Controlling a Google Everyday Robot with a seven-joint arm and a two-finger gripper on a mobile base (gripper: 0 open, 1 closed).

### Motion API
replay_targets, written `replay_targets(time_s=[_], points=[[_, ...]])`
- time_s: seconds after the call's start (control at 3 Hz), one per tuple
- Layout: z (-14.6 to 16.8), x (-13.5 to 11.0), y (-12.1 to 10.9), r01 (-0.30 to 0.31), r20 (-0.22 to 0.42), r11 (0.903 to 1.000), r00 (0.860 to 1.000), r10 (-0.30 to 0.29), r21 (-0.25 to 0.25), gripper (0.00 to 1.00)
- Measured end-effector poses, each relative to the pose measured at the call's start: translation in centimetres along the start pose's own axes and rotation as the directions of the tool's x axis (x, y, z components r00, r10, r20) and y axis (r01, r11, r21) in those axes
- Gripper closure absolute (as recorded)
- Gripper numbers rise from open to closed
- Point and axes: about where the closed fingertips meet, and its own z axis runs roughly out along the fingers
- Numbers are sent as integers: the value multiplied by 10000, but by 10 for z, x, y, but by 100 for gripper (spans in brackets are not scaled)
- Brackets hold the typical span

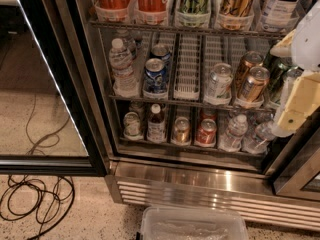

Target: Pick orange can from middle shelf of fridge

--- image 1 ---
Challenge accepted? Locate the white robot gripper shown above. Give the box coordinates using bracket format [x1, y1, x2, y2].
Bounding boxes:
[270, 1, 320, 131]

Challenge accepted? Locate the orange soda can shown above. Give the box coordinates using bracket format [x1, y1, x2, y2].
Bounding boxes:
[238, 66, 270, 102]
[234, 51, 264, 89]

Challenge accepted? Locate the front green soda can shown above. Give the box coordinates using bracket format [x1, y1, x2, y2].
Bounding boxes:
[271, 68, 303, 104]

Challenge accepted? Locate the green soda can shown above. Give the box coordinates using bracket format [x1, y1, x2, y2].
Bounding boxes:
[269, 57, 292, 85]
[263, 52, 277, 69]
[271, 68, 303, 104]

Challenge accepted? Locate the middle green soda can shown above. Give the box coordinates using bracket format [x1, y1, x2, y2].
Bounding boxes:
[269, 57, 292, 85]

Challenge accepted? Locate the rear green soda can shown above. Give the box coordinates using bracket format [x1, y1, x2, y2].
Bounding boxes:
[263, 52, 277, 69]

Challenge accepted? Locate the bottom shelf water bottle right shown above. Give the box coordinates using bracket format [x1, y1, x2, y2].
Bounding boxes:
[242, 121, 276, 154]

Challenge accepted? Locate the shelf water bottle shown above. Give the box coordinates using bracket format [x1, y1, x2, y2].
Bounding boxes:
[219, 114, 248, 152]
[242, 121, 276, 154]

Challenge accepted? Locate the white bottle top shelf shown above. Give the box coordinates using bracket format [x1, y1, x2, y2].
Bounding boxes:
[261, 0, 306, 20]

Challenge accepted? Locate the white soda can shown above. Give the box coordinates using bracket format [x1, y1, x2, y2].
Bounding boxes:
[207, 63, 233, 99]

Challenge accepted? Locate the bottom shelf water bottle left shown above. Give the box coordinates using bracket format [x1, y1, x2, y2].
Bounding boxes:
[219, 114, 248, 152]

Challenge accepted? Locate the red soda can bottom shelf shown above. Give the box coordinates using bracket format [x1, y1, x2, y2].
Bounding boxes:
[196, 119, 217, 144]

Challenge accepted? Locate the empty white shelf tray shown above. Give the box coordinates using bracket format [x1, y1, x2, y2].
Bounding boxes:
[173, 34, 201, 101]

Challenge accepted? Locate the gold can bottom shelf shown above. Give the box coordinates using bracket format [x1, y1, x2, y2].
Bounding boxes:
[173, 117, 190, 143]

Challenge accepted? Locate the rear blue soda can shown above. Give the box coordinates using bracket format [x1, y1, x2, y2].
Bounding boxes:
[150, 43, 171, 69]

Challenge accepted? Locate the blue soda can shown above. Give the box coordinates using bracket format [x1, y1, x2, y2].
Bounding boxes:
[150, 43, 171, 69]
[144, 58, 167, 93]

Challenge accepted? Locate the front blue soda can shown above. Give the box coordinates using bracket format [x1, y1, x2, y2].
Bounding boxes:
[144, 58, 167, 93]

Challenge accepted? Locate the pale can bottom left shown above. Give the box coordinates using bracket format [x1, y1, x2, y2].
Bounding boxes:
[123, 112, 141, 138]

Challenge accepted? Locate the open glass fridge door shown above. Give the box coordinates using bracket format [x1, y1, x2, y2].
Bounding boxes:
[0, 0, 107, 176]

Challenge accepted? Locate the brown drink bottle white cap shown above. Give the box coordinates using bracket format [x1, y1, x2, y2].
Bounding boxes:
[147, 104, 165, 143]

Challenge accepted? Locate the rear clear water bottle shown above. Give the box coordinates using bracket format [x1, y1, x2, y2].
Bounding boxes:
[115, 30, 137, 58]

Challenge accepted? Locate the clear water bottle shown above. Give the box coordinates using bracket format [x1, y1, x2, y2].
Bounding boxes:
[115, 30, 137, 58]
[109, 38, 137, 92]

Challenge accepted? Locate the front clear water bottle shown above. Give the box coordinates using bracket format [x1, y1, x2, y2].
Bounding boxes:
[109, 38, 137, 92]

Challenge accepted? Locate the clear plastic storage bin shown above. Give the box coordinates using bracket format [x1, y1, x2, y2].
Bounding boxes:
[138, 206, 249, 240]

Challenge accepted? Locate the black cable on floor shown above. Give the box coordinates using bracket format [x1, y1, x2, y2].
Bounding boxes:
[0, 93, 76, 240]

